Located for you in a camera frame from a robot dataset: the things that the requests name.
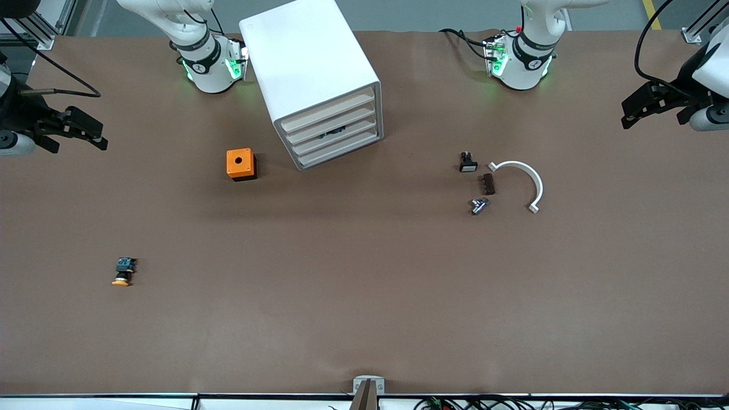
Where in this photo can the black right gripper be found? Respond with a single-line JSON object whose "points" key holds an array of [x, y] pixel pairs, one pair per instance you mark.
{"points": [[24, 112]]}

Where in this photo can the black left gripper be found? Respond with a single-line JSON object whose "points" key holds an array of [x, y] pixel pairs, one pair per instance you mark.
{"points": [[679, 94]]}

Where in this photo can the white plastic drawer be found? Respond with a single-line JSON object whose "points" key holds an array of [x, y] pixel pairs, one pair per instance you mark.
{"points": [[330, 109], [330, 147], [330, 122], [364, 123]]}

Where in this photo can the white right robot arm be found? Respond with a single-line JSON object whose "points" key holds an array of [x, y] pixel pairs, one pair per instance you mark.
{"points": [[208, 71]]}

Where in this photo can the yellow mushroom push button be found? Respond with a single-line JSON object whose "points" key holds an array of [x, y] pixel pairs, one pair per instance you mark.
{"points": [[124, 267]]}

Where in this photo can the black white-capped push button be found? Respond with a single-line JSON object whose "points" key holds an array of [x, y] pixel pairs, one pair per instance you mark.
{"points": [[468, 165]]}

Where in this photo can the white drawer cabinet shell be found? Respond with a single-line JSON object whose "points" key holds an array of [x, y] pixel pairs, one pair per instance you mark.
{"points": [[307, 57]]}

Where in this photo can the dark brown terminal block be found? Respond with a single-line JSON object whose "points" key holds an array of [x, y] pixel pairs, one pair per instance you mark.
{"points": [[489, 184]]}

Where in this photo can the small silver metal fitting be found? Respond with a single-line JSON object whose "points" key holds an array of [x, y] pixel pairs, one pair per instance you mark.
{"points": [[478, 206]]}

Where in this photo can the brown table mat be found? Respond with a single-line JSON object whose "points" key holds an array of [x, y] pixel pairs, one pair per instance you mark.
{"points": [[364, 285]]}

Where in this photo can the aluminium frame profile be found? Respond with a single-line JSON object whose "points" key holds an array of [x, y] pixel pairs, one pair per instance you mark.
{"points": [[40, 35], [692, 35]]}

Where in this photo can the white curved plastic bracket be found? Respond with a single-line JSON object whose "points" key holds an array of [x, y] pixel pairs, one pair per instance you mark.
{"points": [[535, 179]]}

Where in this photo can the orange button enclosure box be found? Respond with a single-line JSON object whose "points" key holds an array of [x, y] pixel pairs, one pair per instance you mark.
{"points": [[232, 168]]}

